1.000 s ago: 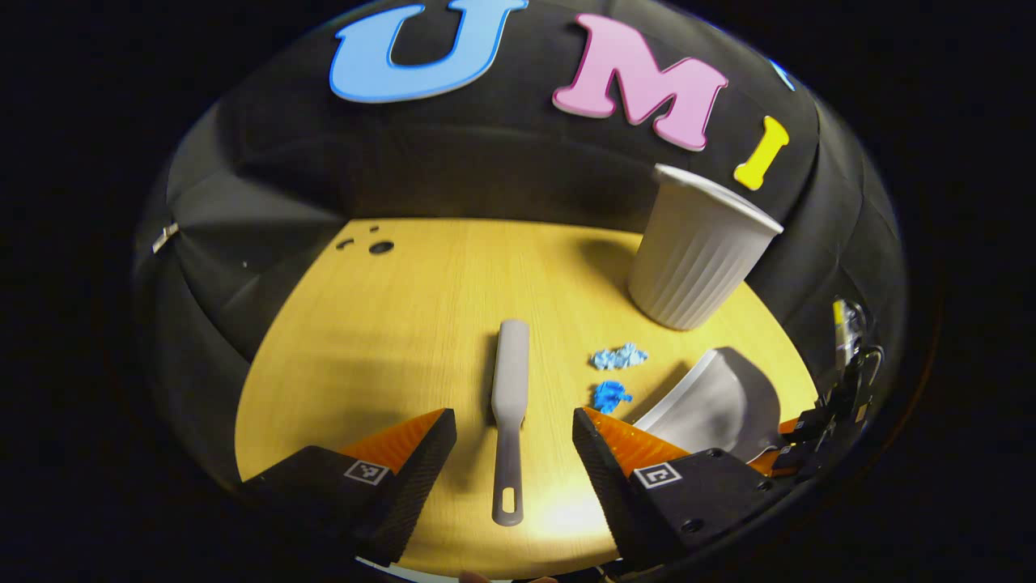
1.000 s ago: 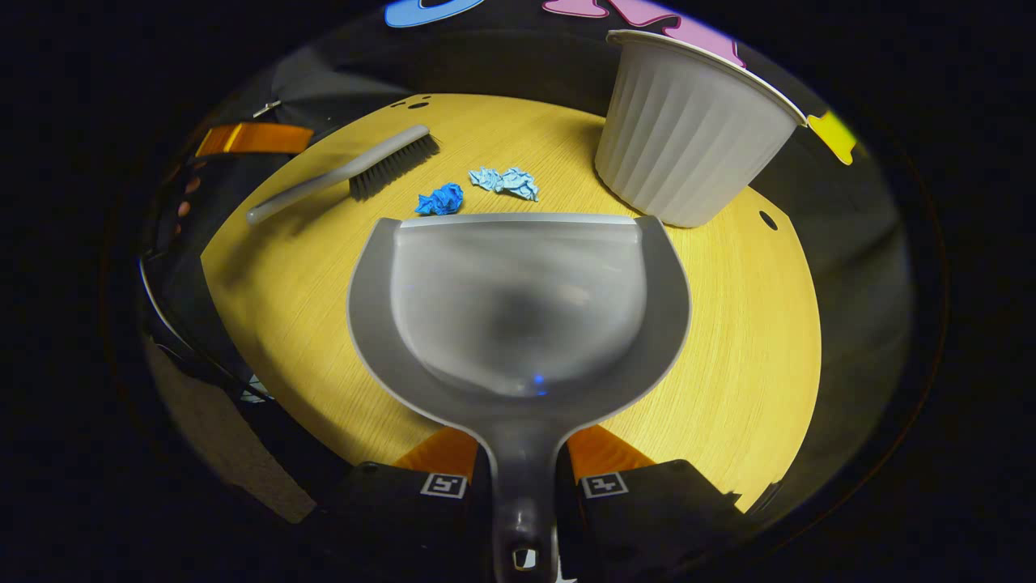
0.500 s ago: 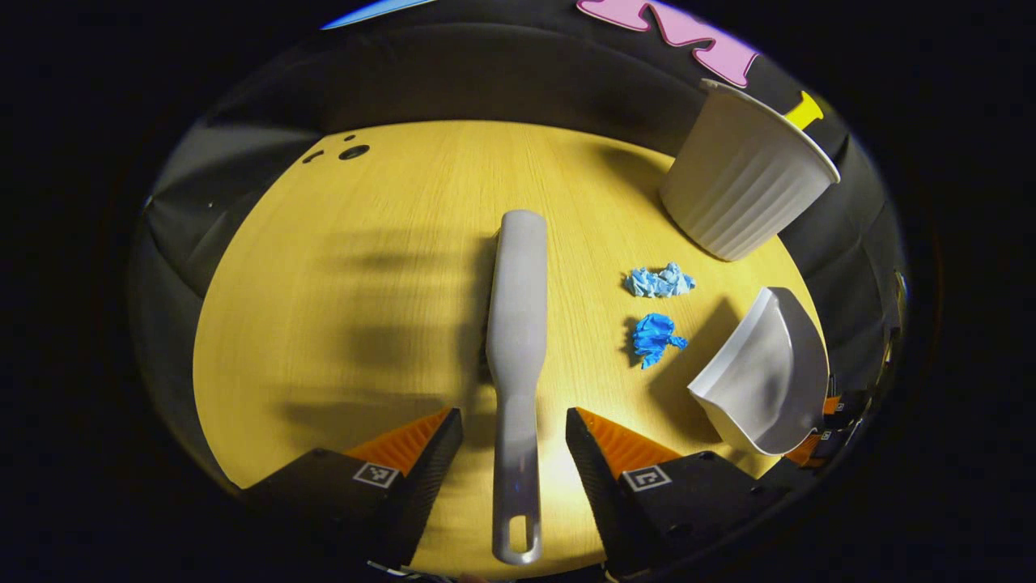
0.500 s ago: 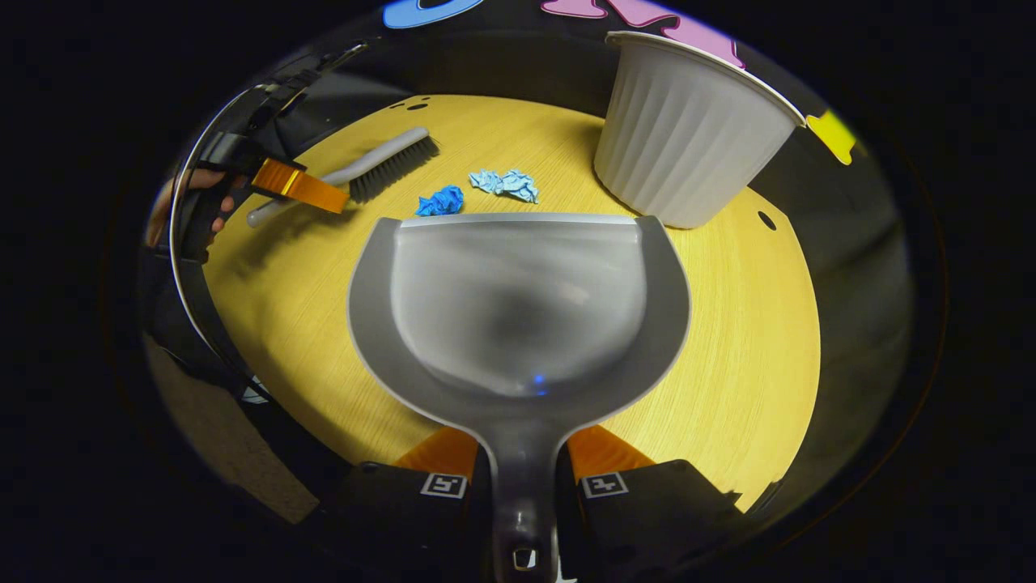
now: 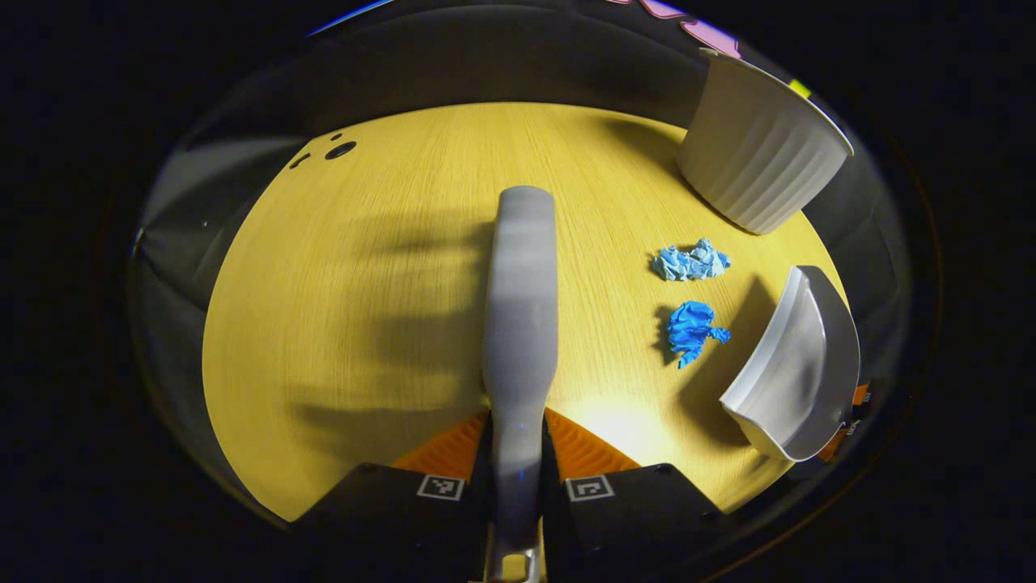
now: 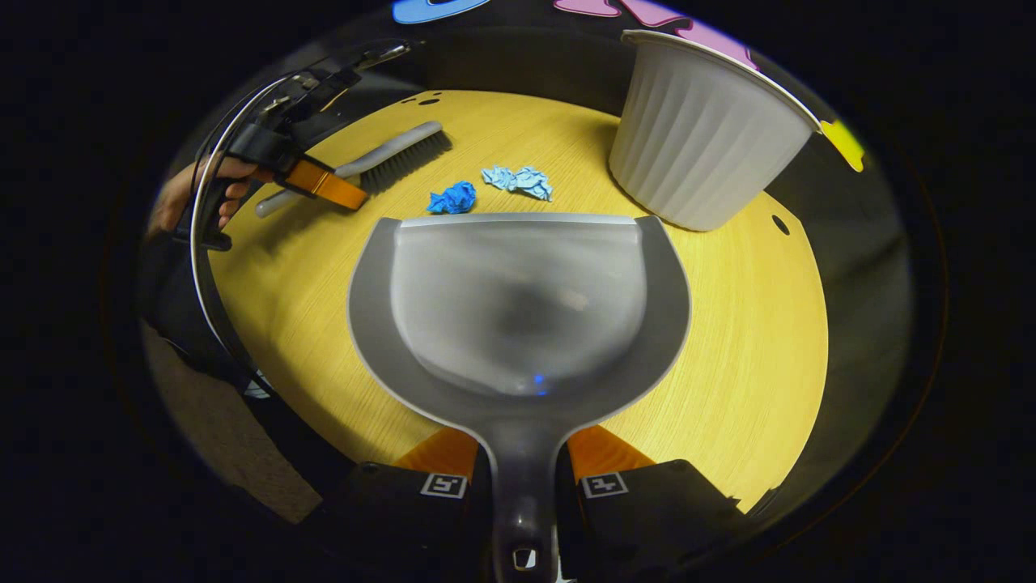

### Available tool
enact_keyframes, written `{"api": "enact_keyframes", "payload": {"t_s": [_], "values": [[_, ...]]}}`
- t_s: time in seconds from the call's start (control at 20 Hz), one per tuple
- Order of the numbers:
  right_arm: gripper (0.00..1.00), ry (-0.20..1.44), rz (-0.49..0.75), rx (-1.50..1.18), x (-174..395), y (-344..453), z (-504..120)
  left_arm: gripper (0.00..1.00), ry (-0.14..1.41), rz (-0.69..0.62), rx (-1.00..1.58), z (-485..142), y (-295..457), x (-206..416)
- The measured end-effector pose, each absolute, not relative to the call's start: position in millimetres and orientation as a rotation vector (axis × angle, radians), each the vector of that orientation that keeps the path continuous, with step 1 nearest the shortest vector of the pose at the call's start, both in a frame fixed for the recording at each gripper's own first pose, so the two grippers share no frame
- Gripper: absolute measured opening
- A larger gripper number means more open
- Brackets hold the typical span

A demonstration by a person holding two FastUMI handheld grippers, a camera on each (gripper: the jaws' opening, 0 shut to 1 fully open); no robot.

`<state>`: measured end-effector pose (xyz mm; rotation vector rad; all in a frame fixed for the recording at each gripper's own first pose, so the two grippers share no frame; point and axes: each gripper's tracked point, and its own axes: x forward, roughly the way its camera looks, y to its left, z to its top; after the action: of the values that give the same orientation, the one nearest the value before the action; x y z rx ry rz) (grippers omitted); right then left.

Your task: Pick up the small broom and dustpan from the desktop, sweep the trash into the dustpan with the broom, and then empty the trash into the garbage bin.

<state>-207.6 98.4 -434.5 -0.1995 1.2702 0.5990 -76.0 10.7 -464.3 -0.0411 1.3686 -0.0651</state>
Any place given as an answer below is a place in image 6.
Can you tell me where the white ribbed garbage bin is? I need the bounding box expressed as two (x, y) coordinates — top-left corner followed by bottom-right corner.
(608, 29), (823, 233)

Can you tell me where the white cable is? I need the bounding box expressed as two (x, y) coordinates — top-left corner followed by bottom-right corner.
(188, 76), (294, 391)

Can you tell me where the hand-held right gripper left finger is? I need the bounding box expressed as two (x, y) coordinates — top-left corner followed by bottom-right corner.
(308, 425), (495, 583)

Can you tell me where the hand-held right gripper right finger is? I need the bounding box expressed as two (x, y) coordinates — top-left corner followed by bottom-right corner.
(554, 425), (747, 583)

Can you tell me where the dark blue paper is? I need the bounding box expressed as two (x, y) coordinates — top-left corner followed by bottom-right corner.
(426, 180), (479, 216)

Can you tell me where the grey plastic dustpan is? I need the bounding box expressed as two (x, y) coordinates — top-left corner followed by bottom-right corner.
(347, 212), (692, 583)

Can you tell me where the small grey broom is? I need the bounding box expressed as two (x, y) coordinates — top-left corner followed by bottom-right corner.
(254, 121), (453, 220)

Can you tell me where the black backdrop cloth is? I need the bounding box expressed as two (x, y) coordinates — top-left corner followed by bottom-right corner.
(146, 0), (915, 519)

